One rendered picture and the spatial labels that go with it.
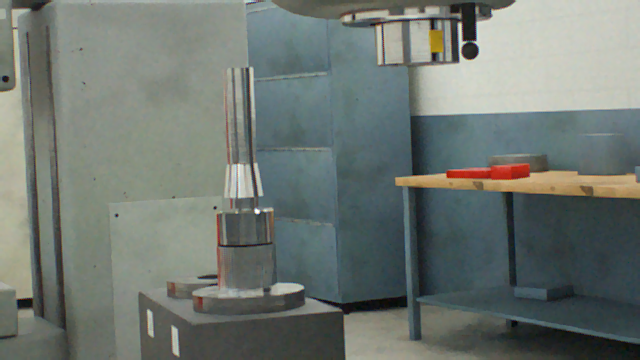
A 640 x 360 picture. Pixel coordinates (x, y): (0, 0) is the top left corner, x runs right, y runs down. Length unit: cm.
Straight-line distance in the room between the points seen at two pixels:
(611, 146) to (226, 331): 559
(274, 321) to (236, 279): 5
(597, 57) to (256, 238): 606
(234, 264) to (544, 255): 645
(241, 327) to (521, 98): 659
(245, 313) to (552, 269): 642
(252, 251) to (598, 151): 556
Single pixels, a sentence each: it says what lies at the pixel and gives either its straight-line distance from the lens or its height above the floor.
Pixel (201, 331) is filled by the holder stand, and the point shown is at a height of 110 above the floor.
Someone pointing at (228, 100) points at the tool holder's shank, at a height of 127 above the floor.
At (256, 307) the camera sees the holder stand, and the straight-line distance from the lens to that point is 101.
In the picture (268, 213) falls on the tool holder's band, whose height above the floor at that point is 118.
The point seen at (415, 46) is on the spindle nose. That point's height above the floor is 129.
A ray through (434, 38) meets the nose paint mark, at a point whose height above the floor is 129.
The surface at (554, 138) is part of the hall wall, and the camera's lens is 731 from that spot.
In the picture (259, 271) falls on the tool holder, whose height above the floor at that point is 113.
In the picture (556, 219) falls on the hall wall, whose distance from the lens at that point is 734.
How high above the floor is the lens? 126
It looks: 3 degrees down
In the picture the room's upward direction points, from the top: 3 degrees counter-clockwise
